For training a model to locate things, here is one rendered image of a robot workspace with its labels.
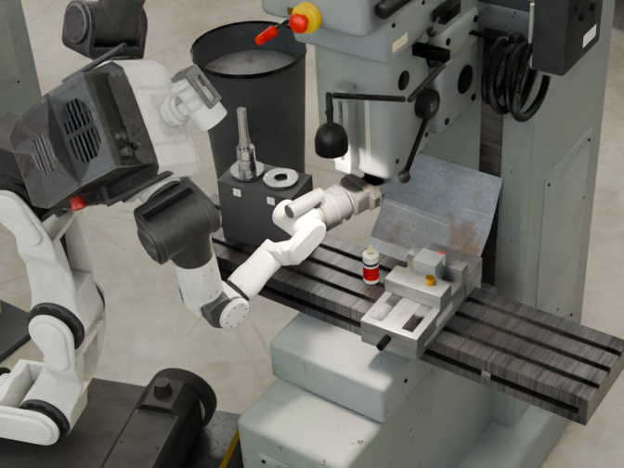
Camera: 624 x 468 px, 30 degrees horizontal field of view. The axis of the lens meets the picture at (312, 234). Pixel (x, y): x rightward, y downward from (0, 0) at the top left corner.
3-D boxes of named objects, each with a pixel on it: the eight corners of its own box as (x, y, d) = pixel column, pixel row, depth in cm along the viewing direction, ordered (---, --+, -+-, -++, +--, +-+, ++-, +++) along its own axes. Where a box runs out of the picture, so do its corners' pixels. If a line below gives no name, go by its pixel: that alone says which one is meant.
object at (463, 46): (441, 138, 271) (442, 37, 255) (353, 112, 282) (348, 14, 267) (479, 102, 283) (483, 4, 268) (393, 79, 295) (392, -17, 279)
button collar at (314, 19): (317, 36, 230) (315, 8, 226) (292, 30, 233) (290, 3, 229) (322, 32, 231) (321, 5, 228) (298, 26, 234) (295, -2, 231)
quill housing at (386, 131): (391, 187, 261) (389, 58, 242) (315, 162, 271) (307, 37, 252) (434, 147, 273) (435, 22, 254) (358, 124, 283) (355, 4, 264)
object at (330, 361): (385, 426, 281) (384, 390, 274) (269, 375, 298) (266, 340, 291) (482, 312, 314) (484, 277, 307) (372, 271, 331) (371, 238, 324)
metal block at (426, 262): (435, 286, 279) (435, 266, 276) (412, 279, 282) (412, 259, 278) (445, 274, 283) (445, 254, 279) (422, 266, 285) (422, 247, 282)
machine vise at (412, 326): (416, 362, 270) (416, 326, 264) (360, 342, 277) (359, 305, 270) (482, 279, 293) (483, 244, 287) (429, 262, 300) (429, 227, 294)
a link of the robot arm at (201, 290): (212, 346, 254) (194, 280, 238) (175, 315, 261) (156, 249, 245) (252, 317, 259) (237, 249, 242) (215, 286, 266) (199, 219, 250)
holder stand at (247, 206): (295, 257, 305) (290, 194, 293) (223, 238, 314) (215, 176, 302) (316, 232, 313) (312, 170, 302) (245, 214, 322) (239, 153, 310)
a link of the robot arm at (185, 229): (175, 282, 238) (162, 238, 228) (152, 258, 243) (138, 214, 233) (222, 253, 242) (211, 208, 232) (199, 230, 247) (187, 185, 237)
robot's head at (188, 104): (188, 139, 236) (220, 123, 231) (157, 100, 232) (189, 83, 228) (200, 123, 241) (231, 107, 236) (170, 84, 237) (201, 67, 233)
